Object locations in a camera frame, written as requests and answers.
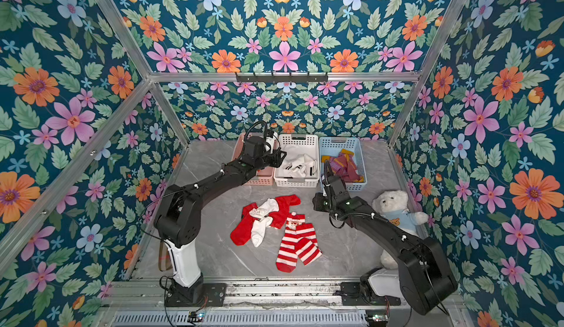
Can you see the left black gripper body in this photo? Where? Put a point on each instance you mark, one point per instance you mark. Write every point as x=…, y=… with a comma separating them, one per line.
x=266, y=160

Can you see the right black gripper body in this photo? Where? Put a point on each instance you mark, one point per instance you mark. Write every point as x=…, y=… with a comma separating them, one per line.
x=328, y=183

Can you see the maroon sock yellow toe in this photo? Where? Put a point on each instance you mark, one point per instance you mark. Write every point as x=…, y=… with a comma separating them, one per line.
x=344, y=166

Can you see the white ribbed sock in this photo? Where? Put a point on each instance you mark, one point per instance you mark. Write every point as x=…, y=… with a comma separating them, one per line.
x=262, y=220

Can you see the red white striped sock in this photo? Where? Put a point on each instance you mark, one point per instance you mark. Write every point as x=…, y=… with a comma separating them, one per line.
x=287, y=258
x=307, y=247

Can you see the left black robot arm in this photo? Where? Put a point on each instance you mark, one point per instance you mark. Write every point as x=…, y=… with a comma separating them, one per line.
x=178, y=217

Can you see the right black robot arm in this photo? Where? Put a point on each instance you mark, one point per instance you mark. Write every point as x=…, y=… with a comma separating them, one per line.
x=425, y=277

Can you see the blue plastic basket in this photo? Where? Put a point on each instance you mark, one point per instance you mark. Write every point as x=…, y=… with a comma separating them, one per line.
x=333, y=145

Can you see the pink plastic basket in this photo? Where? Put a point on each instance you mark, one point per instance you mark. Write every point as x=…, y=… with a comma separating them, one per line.
x=263, y=177

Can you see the white plastic basket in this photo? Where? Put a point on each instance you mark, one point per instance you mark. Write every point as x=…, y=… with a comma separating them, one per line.
x=294, y=145

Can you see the white teddy bear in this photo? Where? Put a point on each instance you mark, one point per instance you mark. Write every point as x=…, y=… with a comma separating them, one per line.
x=393, y=206

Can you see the red plain sock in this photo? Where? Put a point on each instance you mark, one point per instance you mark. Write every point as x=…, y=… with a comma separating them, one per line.
x=282, y=212
x=242, y=233

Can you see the black hook rail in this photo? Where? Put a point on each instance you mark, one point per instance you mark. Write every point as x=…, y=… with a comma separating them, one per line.
x=282, y=77

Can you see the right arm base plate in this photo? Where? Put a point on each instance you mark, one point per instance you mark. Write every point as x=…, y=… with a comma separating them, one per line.
x=361, y=294

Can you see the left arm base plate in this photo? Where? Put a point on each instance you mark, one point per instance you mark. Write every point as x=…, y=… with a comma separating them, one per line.
x=201, y=294

